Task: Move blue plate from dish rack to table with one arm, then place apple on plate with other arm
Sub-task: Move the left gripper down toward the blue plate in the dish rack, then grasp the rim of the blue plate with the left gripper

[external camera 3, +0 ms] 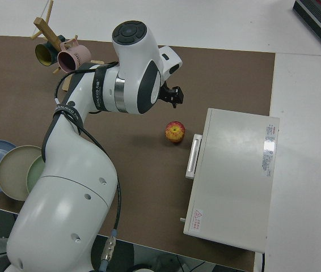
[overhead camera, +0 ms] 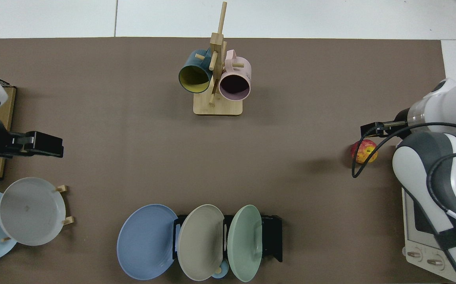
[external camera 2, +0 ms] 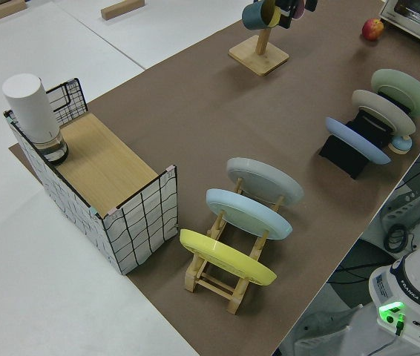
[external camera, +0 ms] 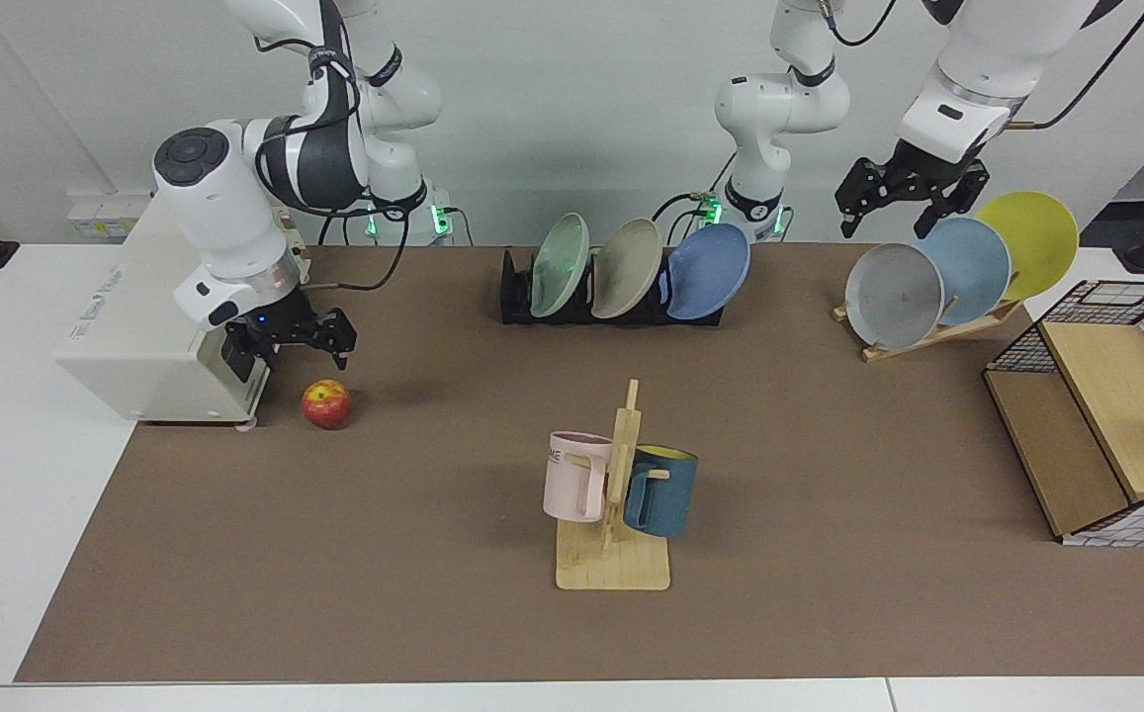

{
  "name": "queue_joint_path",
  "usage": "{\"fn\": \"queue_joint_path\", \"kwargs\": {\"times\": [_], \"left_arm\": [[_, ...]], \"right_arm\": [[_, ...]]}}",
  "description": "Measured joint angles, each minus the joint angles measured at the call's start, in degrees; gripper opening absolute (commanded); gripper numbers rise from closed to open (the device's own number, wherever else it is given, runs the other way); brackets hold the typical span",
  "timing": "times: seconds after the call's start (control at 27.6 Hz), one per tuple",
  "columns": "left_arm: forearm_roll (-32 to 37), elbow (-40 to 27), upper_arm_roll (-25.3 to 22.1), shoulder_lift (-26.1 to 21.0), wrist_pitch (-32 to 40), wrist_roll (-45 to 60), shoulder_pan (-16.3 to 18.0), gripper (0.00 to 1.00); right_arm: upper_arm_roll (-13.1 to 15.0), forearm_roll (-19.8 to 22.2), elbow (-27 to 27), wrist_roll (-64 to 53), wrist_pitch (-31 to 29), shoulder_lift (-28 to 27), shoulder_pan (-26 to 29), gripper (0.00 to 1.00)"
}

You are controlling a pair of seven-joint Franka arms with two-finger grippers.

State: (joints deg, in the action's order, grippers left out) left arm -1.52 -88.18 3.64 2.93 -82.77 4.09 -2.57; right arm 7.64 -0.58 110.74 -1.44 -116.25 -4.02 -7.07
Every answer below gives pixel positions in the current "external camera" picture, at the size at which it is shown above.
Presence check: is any pale green plate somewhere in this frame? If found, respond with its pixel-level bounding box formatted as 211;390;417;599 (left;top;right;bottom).
530;213;592;319

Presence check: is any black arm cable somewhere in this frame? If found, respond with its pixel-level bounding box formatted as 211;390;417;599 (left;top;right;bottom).
253;0;414;294

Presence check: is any grey plate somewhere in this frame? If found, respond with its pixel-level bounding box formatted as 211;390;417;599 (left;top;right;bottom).
844;243;946;351

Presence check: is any dark blue cup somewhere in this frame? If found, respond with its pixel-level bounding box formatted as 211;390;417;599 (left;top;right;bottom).
622;445;700;540

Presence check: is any wire basket with wooden floor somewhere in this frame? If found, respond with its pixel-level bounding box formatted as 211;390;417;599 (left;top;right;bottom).
982;280;1144;549

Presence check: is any red yellow apple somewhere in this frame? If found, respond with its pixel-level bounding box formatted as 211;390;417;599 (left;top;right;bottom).
301;380;354;431

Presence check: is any pale toaster oven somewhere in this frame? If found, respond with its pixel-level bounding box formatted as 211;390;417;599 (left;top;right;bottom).
54;195;312;429

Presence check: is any beige plate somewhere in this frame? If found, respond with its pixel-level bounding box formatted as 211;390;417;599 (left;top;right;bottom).
591;219;665;320

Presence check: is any yellow plate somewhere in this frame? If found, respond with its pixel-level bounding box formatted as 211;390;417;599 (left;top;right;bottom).
974;191;1081;304

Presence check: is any black dish rack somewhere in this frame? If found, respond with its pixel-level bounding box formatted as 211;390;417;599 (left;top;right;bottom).
499;247;727;327

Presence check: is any black base cable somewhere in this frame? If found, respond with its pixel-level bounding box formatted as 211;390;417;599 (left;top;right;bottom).
651;151;739;247

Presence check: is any wooden cup stand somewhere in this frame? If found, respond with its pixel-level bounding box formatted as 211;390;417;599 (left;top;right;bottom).
555;379;672;592

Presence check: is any pink cup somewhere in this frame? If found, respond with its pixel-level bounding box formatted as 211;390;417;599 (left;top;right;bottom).
542;431;615;524

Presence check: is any periwinkle blue plate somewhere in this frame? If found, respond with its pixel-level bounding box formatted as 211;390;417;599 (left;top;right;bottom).
660;223;752;322

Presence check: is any light blue plate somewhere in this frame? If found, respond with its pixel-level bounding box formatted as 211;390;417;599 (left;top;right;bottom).
912;218;1013;328

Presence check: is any brown table cloth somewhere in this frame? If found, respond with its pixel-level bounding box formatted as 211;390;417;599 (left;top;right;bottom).
14;244;1144;684

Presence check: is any white wall socket strip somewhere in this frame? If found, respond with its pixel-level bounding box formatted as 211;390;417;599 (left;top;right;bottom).
66;192;155;241

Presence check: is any wooden plate rack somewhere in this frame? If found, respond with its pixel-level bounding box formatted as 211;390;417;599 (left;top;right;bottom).
833;297;1025;364

